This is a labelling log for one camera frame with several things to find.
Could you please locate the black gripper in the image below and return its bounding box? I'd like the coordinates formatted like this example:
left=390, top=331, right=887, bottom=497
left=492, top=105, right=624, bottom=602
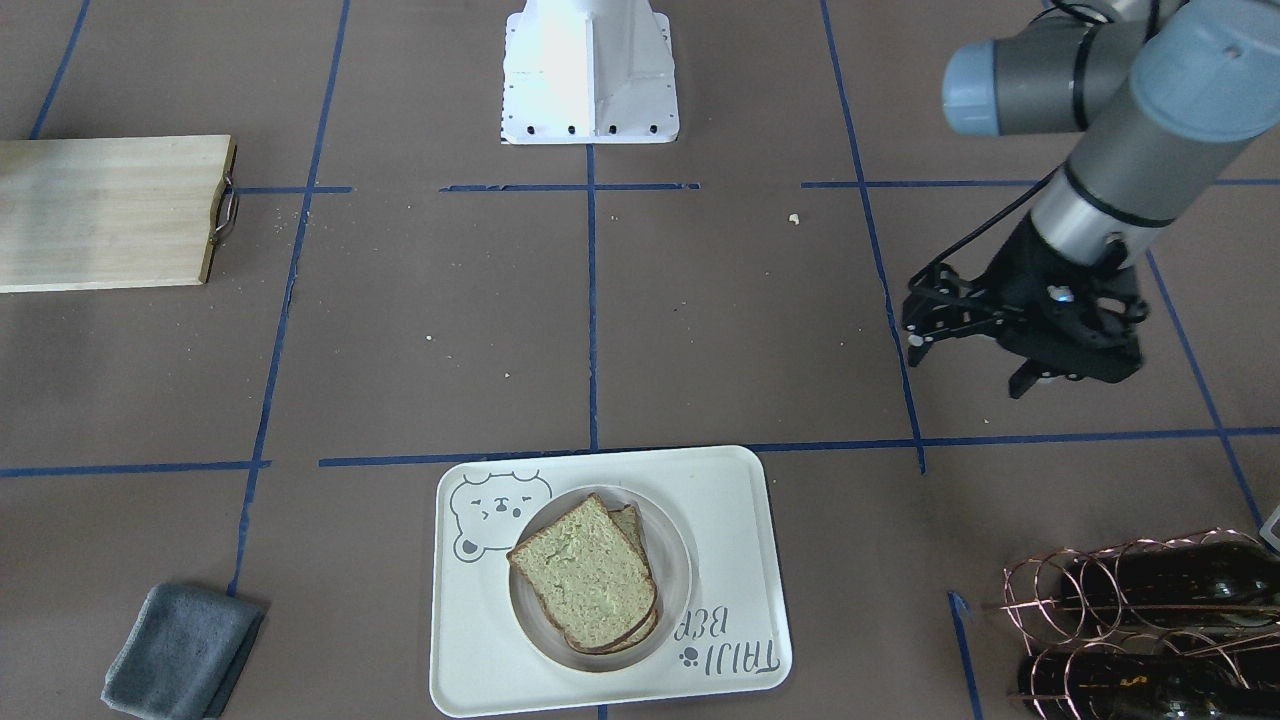
left=902, top=215, right=1101, bottom=366

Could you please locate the white round plate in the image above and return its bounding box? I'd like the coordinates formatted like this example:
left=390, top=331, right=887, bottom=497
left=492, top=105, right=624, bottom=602
left=508, top=486, right=694, bottom=674

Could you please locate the bread slice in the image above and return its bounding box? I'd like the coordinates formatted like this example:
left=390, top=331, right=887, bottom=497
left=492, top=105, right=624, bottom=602
left=507, top=495, right=659, bottom=651
left=567, top=503, right=660, bottom=655

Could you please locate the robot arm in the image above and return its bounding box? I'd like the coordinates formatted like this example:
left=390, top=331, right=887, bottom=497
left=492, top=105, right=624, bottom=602
left=901, top=1, right=1279, bottom=383

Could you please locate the cream bear tray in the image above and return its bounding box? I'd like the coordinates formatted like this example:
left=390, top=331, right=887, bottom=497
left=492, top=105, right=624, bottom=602
left=429, top=446, right=794, bottom=717

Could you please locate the dark wine bottle lower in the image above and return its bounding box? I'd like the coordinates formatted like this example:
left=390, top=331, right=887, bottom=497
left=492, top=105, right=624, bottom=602
left=1016, top=650, right=1279, bottom=719

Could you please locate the dark wine bottle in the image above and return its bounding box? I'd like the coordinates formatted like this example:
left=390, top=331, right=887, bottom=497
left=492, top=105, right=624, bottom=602
left=1016, top=650, right=1279, bottom=719
left=1059, top=541, right=1279, bottom=629

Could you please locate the dark wine bottle upper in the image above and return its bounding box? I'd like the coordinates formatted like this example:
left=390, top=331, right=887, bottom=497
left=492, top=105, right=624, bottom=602
left=1059, top=541, right=1279, bottom=629

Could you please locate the grey folded cloth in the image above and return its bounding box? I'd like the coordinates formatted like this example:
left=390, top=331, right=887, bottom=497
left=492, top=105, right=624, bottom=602
left=100, top=583, right=266, bottom=719

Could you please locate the wooden cutting board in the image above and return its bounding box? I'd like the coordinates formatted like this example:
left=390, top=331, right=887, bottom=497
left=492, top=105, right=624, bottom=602
left=1, top=135, right=236, bottom=293

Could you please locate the copper wire bottle rack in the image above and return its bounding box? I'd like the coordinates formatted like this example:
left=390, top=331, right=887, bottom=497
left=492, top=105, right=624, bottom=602
left=998, top=528, right=1279, bottom=719

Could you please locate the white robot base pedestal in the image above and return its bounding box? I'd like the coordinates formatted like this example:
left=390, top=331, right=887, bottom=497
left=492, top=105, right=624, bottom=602
left=500, top=1, right=681, bottom=146

